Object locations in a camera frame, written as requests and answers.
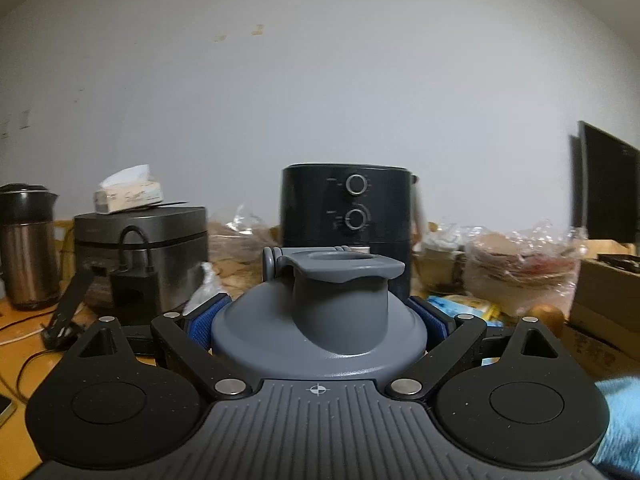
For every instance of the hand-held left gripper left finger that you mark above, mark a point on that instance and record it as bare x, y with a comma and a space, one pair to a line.
202, 325

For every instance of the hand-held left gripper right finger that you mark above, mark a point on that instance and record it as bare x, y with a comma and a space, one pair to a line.
437, 322

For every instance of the clear shaker bottle grey lid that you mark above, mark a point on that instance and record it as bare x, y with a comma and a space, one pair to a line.
320, 320

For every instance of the blue microfibre cloth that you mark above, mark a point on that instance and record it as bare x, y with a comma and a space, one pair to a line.
622, 420

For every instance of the plastic-wrapped brown container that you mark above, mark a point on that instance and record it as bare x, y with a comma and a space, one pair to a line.
440, 270

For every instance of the blue plastic packet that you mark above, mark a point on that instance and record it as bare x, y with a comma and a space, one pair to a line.
447, 305

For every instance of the small white plastic bag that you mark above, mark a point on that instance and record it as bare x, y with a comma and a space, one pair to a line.
205, 285

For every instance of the yellow plastic packet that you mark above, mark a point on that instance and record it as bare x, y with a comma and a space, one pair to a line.
482, 310

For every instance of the black portable air pump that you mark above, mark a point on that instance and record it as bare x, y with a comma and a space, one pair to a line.
135, 295

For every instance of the clear bag of dried food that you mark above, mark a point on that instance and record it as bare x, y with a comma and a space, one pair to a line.
240, 260

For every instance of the clear bag of flatbreads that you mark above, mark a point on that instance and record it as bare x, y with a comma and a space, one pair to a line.
515, 270

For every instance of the grey rice cooker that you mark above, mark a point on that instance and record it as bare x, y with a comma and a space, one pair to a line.
165, 230

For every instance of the round orange fruit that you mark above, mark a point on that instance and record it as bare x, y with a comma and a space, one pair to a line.
550, 317

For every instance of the black folding phone stand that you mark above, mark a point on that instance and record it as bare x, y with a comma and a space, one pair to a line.
70, 305

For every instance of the white tissue pack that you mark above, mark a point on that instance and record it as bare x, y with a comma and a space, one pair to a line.
125, 197

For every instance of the black air fryer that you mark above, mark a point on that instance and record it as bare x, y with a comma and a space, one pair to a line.
310, 210

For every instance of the wooden board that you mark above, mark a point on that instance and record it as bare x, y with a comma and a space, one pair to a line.
62, 240

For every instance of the cardboard box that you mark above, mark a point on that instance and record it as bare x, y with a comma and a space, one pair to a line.
605, 320

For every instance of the brown steel electric kettle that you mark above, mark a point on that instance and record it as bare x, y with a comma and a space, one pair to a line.
27, 260

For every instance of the black flat device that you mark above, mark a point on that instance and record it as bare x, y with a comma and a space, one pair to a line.
620, 262

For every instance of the smartphone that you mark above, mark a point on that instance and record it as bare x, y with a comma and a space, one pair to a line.
7, 410

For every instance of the black flat monitor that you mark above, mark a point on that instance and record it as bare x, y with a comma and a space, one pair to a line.
610, 190

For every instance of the white wall switch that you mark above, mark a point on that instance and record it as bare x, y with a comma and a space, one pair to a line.
5, 127
25, 118

